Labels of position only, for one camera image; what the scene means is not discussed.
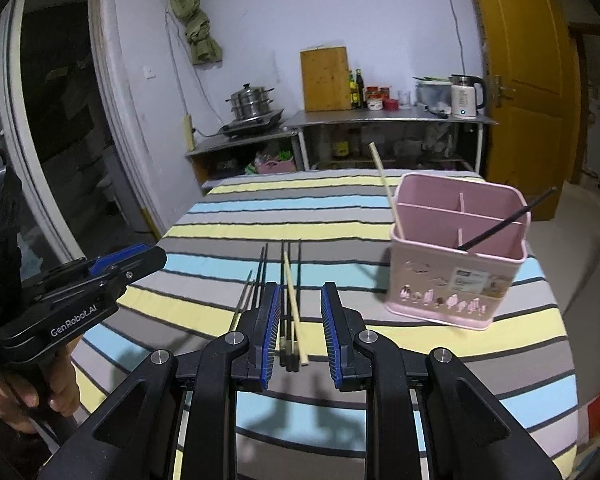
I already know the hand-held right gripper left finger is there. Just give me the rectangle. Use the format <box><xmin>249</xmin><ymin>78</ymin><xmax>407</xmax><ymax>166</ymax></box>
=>
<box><xmin>40</xmin><ymin>282</ymin><xmax>283</xmax><ymax>480</ymax></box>

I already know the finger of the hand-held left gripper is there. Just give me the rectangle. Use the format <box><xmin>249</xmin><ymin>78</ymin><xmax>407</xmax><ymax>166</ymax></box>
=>
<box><xmin>90</xmin><ymin>242</ymin><xmax>168</xmax><ymax>288</ymax></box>

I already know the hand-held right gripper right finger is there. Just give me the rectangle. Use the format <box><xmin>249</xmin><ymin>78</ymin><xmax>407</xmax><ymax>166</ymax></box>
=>
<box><xmin>321</xmin><ymin>282</ymin><xmax>563</xmax><ymax>480</ymax></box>

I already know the black chopstick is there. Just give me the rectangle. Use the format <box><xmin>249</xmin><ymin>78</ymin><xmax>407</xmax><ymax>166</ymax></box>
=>
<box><xmin>294</xmin><ymin>241</ymin><xmax>302</xmax><ymax>372</ymax></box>
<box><xmin>245</xmin><ymin>244</ymin><xmax>269</xmax><ymax>313</ymax></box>
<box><xmin>279</xmin><ymin>241</ymin><xmax>287</xmax><ymax>367</ymax></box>
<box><xmin>457</xmin><ymin>186</ymin><xmax>557</xmax><ymax>252</ymax></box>
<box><xmin>287</xmin><ymin>241</ymin><xmax>296</xmax><ymax>373</ymax></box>

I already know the wooden chopstick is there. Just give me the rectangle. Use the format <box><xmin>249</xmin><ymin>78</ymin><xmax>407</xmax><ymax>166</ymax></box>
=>
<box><xmin>369</xmin><ymin>142</ymin><xmax>406</xmax><ymax>240</ymax></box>
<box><xmin>282</xmin><ymin>251</ymin><xmax>309</xmax><ymax>366</ymax></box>

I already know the thin grey chopstick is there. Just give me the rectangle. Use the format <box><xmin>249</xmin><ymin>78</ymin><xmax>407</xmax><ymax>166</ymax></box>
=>
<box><xmin>230</xmin><ymin>270</ymin><xmax>254</xmax><ymax>333</ymax></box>

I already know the pink utensil holder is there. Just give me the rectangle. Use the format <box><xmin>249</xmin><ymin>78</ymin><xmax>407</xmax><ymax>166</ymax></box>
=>
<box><xmin>384</xmin><ymin>172</ymin><xmax>532</xmax><ymax>331</ymax></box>

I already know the person's left hand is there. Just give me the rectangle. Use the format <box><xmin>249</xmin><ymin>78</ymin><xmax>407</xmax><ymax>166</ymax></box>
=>
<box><xmin>0</xmin><ymin>352</ymin><xmax>81</xmax><ymax>433</ymax></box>

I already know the striped tablecloth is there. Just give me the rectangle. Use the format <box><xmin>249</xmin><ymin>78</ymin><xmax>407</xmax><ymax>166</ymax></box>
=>
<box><xmin>72</xmin><ymin>169</ymin><xmax>578</xmax><ymax>480</ymax></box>

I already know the low metal kitchen stand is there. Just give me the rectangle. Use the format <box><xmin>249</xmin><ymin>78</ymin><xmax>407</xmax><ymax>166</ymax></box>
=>
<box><xmin>185</xmin><ymin>129</ymin><xmax>306</xmax><ymax>191</ymax></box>

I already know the pink plastic basket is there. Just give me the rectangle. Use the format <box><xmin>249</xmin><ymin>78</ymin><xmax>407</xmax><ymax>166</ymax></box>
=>
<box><xmin>255</xmin><ymin>157</ymin><xmax>296</xmax><ymax>174</ymax></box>

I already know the black induction cooker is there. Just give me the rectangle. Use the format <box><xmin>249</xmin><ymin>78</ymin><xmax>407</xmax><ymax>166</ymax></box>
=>
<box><xmin>217</xmin><ymin>109</ymin><xmax>286</xmax><ymax>137</ymax></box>

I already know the white framed glass door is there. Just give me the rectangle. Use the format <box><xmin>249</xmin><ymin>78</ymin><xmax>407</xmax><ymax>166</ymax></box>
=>
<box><xmin>0</xmin><ymin>0</ymin><xmax>146</xmax><ymax>271</ymax></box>

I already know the steel steamer pot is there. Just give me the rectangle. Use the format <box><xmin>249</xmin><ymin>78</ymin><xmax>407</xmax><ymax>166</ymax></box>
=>
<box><xmin>226</xmin><ymin>84</ymin><xmax>276</xmax><ymax>122</ymax></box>

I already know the tall metal kitchen table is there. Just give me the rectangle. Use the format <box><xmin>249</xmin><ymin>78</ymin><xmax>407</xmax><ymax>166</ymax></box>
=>
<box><xmin>282</xmin><ymin>105</ymin><xmax>498</xmax><ymax>173</ymax></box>

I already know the green hanging cloth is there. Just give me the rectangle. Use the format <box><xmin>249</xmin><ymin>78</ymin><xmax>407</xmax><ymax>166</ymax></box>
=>
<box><xmin>167</xmin><ymin>0</ymin><xmax>224</xmax><ymax>66</ymax></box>

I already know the wooden cutting board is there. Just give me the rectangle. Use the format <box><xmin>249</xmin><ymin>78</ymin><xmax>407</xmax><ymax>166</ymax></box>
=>
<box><xmin>300</xmin><ymin>46</ymin><xmax>352</xmax><ymax>112</ymax></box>

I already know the clear storage box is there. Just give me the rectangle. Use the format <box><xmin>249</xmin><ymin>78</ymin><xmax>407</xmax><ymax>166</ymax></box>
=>
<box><xmin>415</xmin><ymin>77</ymin><xmax>453</xmax><ymax>108</ymax></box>

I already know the white electric kettle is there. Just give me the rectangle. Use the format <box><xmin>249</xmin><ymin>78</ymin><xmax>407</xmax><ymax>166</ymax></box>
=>
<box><xmin>450</xmin><ymin>74</ymin><xmax>487</xmax><ymax>120</ymax></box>

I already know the yellow wooden door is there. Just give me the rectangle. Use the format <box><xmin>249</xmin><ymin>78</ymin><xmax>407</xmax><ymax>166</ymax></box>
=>
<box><xmin>467</xmin><ymin>0</ymin><xmax>581</xmax><ymax>221</ymax></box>

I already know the black wall cable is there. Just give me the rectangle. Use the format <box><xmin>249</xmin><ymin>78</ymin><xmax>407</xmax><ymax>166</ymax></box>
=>
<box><xmin>436</xmin><ymin>0</ymin><xmax>470</xmax><ymax>77</ymax></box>

